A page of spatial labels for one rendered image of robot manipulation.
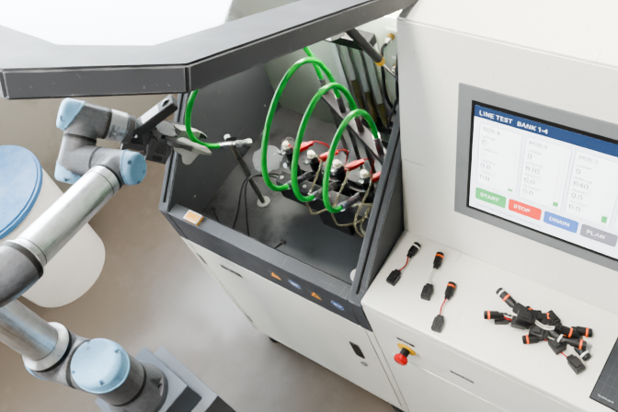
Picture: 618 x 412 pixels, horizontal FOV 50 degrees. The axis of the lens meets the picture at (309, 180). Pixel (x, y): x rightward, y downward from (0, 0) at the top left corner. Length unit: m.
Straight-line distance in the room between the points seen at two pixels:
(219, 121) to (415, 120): 0.76
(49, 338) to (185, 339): 1.31
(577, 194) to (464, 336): 0.41
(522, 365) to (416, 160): 0.49
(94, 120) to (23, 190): 1.26
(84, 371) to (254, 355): 1.22
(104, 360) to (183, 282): 1.44
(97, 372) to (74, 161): 0.47
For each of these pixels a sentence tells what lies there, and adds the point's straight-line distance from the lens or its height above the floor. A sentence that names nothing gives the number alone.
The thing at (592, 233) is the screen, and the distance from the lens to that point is 1.42.
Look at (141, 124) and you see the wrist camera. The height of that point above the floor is 1.34.
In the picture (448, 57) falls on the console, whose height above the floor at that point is 1.49.
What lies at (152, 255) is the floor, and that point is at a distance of 3.17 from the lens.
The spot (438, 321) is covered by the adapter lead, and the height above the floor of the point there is 1.00.
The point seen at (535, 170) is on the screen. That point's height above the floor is 1.30.
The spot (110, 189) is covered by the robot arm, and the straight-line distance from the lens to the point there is 1.49.
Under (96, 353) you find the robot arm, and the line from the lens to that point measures 1.63.
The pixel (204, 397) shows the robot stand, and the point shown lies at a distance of 1.85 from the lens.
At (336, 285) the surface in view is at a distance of 1.68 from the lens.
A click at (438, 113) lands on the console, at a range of 1.39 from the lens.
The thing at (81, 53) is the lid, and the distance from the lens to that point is 0.90.
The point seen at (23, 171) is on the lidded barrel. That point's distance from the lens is 2.92.
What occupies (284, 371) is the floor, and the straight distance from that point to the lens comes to 2.68.
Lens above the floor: 2.41
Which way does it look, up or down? 52 degrees down
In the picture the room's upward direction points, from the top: 24 degrees counter-clockwise
